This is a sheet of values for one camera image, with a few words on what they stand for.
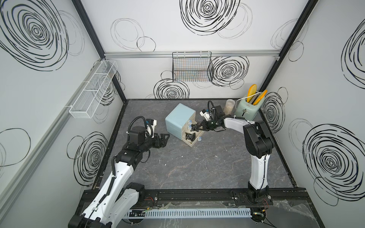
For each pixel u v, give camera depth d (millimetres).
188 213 962
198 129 949
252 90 989
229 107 1049
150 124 654
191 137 962
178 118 889
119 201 550
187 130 953
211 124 870
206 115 928
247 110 955
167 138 730
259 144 542
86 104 723
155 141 669
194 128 970
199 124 937
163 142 681
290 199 742
